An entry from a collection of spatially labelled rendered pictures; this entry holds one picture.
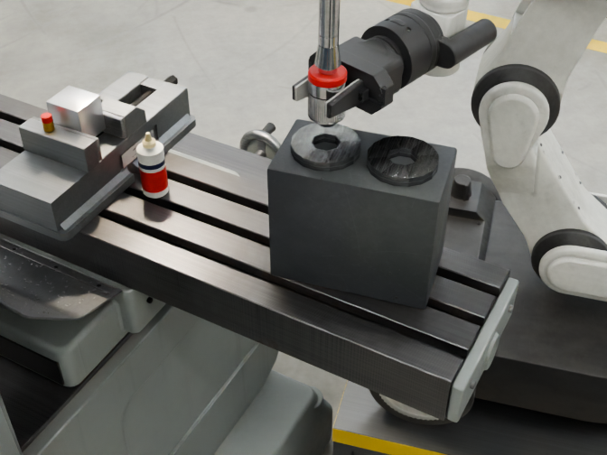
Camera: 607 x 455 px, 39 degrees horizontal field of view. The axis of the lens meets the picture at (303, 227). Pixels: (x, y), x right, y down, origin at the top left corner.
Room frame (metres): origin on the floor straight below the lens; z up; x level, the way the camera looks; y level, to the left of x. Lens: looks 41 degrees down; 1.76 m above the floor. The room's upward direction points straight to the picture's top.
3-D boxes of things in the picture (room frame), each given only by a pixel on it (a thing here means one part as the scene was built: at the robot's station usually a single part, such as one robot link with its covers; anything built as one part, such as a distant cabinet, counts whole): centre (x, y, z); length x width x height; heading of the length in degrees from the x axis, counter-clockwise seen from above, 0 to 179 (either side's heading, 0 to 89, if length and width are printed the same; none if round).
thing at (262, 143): (1.52, 0.11, 0.63); 0.16 x 0.12 x 0.12; 151
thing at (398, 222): (0.88, -0.08, 1.03); 0.22 x 0.12 x 0.20; 72
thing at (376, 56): (0.96, -0.09, 1.20); 0.13 x 0.12 x 0.10; 46
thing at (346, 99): (0.87, -0.05, 1.21); 0.06 x 0.02 x 0.03; 137
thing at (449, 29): (1.03, -0.18, 1.20); 0.11 x 0.11 x 0.11; 46
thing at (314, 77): (0.89, -0.03, 1.23); 0.05 x 0.05 x 0.01
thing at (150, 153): (1.04, 0.23, 0.99); 0.04 x 0.04 x 0.11
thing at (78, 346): (1.09, 0.35, 0.79); 0.50 x 0.35 x 0.12; 151
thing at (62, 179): (1.11, 0.33, 0.99); 0.35 x 0.15 x 0.11; 152
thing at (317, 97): (0.89, -0.03, 1.20); 0.05 x 0.05 x 0.05
